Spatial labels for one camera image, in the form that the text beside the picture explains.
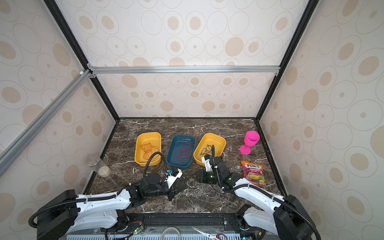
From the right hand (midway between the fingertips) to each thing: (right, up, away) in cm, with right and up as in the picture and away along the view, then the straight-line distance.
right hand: (194, 176), depth 80 cm
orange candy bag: (+35, 0, +7) cm, 36 cm away
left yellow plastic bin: (-28, +19, +25) cm, 42 cm away
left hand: (-2, -3, -8) cm, 9 cm away
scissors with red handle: (+8, -25, -10) cm, 28 cm away
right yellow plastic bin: (+7, +13, +21) cm, 25 cm away
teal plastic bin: (-14, +15, +23) cm, 30 cm away
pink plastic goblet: (+34, +20, +9) cm, 40 cm away
